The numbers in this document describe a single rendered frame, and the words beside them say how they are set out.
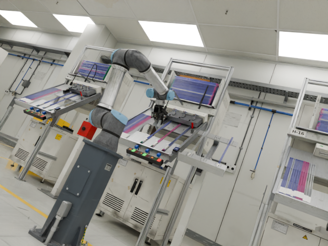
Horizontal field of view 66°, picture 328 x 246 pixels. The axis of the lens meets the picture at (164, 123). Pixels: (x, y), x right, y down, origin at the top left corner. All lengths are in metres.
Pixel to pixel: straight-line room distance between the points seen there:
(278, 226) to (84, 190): 1.38
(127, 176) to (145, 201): 0.30
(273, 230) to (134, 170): 1.25
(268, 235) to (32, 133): 2.77
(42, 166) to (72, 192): 1.76
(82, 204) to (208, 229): 2.64
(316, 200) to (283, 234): 0.38
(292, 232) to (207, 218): 1.91
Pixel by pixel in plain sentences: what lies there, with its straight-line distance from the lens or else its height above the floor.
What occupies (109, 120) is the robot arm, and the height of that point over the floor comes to 0.70.
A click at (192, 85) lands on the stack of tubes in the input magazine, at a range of 2.75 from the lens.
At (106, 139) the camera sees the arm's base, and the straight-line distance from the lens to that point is 1.48.
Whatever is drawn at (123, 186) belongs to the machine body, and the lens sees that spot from 2.50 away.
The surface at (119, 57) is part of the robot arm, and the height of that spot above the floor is 1.10.
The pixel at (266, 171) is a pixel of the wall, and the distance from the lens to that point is 3.86.
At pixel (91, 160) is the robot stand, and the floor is 0.45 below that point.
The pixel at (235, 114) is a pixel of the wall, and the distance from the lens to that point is 4.16.
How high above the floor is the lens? 0.47
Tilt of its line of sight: 13 degrees up
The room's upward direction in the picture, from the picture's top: 24 degrees clockwise
